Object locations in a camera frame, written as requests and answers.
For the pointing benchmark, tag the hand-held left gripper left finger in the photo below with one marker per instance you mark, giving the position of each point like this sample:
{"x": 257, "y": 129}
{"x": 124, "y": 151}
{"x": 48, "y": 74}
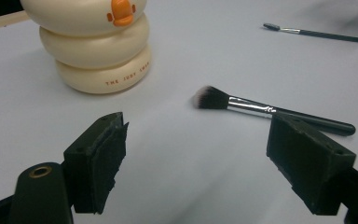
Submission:
{"x": 96, "y": 161}

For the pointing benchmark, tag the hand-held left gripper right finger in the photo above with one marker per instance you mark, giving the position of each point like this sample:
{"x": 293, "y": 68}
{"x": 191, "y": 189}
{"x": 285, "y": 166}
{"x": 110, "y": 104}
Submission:
{"x": 310, "y": 161}

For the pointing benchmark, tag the cream ringed duck brush holder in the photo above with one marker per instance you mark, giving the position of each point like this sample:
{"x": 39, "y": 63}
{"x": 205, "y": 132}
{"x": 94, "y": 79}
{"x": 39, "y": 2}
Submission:
{"x": 96, "y": 49}

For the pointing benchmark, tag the black fluffy makeup brush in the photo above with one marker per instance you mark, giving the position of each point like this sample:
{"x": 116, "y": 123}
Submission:
{"x": 213, "y": 99}

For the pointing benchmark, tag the thin black makeup brush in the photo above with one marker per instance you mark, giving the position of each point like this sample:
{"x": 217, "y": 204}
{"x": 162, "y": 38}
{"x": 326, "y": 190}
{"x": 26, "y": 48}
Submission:
{"x": 323, "y": 34}

